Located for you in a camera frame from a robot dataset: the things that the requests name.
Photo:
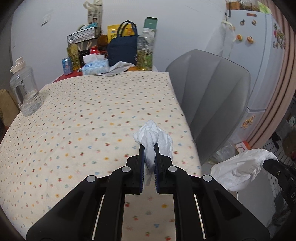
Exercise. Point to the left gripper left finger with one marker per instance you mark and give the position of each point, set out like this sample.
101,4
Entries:
93,210

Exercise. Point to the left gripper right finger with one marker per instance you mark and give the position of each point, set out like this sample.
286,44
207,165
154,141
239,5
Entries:
204,209

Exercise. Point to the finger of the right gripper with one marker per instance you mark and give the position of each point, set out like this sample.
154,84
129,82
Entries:
279,170

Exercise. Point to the white plastic bag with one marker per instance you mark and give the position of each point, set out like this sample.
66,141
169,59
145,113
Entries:
237,172
222,40

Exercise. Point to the white tissue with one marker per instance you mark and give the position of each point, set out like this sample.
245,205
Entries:
150,135

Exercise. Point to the white pegboard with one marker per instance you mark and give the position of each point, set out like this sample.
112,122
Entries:
272,183

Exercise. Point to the orange white cardboard box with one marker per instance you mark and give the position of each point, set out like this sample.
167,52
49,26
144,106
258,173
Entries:
242,147

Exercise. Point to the clear plastic bag on floor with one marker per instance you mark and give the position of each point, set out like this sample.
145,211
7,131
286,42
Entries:
223,154

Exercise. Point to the pink curtain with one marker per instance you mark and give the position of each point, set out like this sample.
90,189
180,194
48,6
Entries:
285,88

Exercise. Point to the dotted cream tablecloth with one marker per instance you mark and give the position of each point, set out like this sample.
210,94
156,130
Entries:
85,127

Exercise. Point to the grey shell chair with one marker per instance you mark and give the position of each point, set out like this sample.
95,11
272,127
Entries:
213,93

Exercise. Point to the white refrigerator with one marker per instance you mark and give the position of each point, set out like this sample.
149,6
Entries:
259,48

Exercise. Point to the white plastic bag on fridge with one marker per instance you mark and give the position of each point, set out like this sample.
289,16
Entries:
222,40

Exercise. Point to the grey folded cloth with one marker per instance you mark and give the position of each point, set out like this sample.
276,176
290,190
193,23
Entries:
118,68

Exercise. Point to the large clear water jug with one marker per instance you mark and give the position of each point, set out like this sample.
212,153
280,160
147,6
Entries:
24,87

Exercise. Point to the blue tissue pack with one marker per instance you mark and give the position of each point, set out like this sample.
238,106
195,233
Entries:
95,64

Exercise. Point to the blue soda can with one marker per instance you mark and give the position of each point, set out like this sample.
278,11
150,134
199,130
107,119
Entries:
67,66

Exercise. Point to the oil bottle yellow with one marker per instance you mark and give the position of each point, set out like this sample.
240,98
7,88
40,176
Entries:
73,54

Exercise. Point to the navy blue tote bag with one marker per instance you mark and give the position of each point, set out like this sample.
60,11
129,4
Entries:
123,48

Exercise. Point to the wicker basket on fridge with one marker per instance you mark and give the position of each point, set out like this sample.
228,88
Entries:
248,5

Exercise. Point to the clear bottle with pickles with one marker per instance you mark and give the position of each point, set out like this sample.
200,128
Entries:
145,45

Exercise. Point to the yellow snack bag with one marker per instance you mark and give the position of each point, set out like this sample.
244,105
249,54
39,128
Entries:
126,30

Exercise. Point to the green tall box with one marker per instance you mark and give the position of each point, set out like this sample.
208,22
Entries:
150,24

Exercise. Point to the beige canvas tote bag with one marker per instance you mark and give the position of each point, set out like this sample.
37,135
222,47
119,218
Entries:
94,12

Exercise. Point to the wire rack basket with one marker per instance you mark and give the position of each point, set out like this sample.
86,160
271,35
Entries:
82,35

